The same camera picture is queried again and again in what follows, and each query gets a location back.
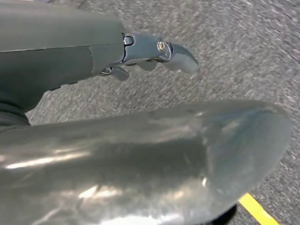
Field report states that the dark robot body part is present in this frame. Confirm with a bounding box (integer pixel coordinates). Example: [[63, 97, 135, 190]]
[[206, 205, 237, 225]]

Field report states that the yellow floor tape marking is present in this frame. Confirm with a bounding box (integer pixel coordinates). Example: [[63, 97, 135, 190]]
[[238, 192, 280, 225]]

